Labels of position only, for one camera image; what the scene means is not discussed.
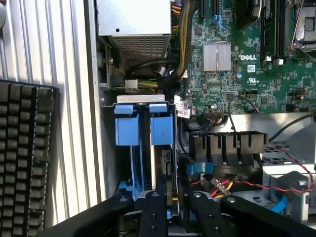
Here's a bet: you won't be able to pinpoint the grey metal drive cage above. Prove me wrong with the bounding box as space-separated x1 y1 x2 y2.
261 145 316 223

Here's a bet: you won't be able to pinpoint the open black PC case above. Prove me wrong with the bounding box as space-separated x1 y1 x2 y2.
83 0 316 237

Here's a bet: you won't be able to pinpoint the blue hard drive caddies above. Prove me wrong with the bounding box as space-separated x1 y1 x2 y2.
99 94 181 223

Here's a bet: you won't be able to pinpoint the green motherboard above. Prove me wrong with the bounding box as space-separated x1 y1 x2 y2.
179 0 316 119

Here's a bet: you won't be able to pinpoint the empty blue disk bracket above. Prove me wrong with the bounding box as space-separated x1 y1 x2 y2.
114 103 149 201

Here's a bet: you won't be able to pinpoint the installed RAM stick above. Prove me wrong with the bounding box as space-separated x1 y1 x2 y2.
260 0 277 63

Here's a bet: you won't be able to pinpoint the black keyboard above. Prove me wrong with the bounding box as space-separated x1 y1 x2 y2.
0 79 60 237

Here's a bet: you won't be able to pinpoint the braided power cable bundle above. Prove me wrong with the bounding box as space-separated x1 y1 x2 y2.
169 0 193 85

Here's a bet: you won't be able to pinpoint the thin black wire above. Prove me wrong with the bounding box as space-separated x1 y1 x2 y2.
227 94 261 134

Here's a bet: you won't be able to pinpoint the black fan shroud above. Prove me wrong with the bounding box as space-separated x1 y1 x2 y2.
188 131 270 179

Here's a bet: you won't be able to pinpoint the silver power supply unit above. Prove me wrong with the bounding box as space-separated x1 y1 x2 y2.
95 0 173 62

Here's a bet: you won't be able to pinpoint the CPU socket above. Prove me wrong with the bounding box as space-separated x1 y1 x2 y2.
285 0 316 53

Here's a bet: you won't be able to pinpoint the silver chipset heatsink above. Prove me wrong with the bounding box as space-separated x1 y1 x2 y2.
203 41 233 73

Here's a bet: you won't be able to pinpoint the yellow red power wire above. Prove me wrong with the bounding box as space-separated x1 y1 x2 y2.
209 177 236 198

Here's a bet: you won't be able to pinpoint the red black twisted wire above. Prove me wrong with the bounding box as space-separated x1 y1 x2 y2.
190 145 316 195

